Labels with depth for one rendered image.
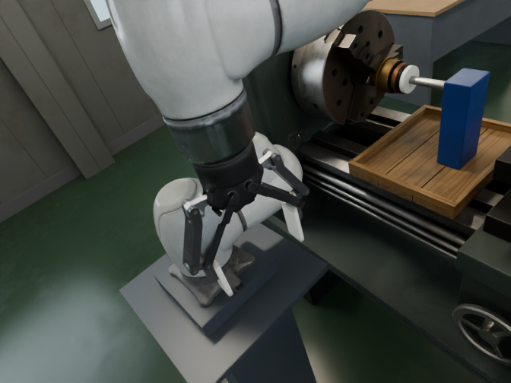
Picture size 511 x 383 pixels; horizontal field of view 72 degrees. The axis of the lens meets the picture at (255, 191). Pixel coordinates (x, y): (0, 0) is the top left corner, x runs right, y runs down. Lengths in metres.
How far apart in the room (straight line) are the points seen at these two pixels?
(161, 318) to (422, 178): 0.77
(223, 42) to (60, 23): 3.20
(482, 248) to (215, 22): 0.64
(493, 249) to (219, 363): 0.61
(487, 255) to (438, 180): 0.27
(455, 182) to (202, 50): 0.78
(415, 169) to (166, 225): 0.65
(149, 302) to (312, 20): 0.87
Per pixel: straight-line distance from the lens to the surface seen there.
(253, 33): 0.34
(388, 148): 1.09
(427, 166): 1.03
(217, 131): 0.35
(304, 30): 0.38
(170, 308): 1.02
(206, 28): 0.32
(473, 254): 0.77
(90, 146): 3.49
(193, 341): 0.94
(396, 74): 0.99
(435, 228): 1.00
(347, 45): 0.98
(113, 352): 2.06
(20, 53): 3.26
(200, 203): 0.42
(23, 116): 3.50
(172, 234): 0.80
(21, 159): 3.57
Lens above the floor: 1.51
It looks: 38 degrees down
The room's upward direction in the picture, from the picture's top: 18 degrees counter-clockwise
